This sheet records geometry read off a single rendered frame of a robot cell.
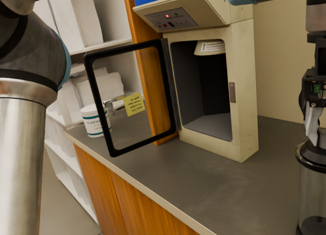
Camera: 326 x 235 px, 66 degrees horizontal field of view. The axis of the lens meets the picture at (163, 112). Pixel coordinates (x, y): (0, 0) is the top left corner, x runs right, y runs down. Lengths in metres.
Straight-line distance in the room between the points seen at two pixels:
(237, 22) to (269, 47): 0.44
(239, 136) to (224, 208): 0.26
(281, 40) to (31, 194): 1.08
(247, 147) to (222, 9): 0.47
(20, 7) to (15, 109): 0.13
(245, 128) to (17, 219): 0.73
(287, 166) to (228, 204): 0.27
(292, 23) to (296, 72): 0.20
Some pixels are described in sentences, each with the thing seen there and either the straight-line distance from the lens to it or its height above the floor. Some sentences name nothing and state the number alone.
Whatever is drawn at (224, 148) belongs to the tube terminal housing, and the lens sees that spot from 0.97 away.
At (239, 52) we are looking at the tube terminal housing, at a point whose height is 1.32.
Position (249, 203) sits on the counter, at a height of 0.94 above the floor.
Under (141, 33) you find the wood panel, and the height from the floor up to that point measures 1.42.
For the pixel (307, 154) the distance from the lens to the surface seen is 0.56.
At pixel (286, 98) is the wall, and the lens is 1.27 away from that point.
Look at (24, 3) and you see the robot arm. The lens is 0.33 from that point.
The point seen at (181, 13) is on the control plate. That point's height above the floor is 1.46.
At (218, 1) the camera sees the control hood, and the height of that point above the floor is 1.47.
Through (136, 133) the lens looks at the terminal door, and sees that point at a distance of 1.01.
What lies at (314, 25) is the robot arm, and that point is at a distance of 0.46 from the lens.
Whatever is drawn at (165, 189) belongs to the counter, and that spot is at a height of 0.94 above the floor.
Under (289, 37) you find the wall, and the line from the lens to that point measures 1.20.
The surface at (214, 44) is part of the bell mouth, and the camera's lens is 0.89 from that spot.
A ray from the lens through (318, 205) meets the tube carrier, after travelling 0.60.
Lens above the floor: 1.46
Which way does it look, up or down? 20 degrees down
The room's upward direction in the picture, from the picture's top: 10 degrees counter-clockwise
